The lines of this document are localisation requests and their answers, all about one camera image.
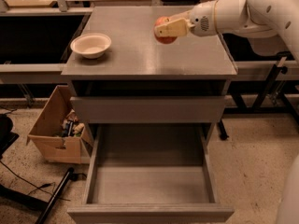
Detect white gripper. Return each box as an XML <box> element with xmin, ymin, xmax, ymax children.
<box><xmin>154</xmin><ymin>1</ymin><xmax>217</xmax><ymax>38</ymax></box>

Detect red apple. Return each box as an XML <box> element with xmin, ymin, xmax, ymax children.
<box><xmin>154</xmin><ymin>17</ymin><xmax>176</xmax><ymax>44</ymax></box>

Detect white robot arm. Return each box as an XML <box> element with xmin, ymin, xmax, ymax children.
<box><xmin>154</xmin><ymin>0</ymin><xmax>299</xmax><ymax>224</ymax></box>

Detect grey drawer cabinet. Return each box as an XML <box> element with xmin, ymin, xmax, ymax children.
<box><xmin>63</xmin><ymin>7</ymin><xmax>236</xmax><ymax>138</ymax></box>

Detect grey top drawer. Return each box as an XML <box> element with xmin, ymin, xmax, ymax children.
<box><xmin>71</xmin><ymin>96</ymin><xmax>225</xmax><ymax>123</ymax></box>

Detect open grey middle drawer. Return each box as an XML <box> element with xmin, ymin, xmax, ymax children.
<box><xmin>68</xmin><ymin>124</ymin><xmax>234</xmax><ymax>224</ymax></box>

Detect white paper bowl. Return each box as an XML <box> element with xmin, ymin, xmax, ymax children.
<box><xmin>70</xmin><ymin>34</ymin><xmax>112</xmax><ymax>59</ymax></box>

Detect items in cardboard box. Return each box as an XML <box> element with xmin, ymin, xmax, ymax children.
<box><xmin>58</xmin><ymin>109</ymin><xmax>84</xmax><ymax>137</ymax></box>

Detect brown cardboard box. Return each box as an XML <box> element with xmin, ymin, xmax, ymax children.
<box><xmin>28</xmin><ymin>85</ymin><xmax>93</xmax><ymax>164</ymax></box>

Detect black stand leg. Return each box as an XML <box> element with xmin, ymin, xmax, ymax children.
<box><xmin>35</xmin><ymin>168</ymin><xmax>74</xmax><ymax>224</ymax></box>

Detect black floor cable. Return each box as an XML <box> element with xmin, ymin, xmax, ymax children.
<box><xmin>0</xmin><ymin>161</ymin><xmax>71</xmax><ymax>202</ymax></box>

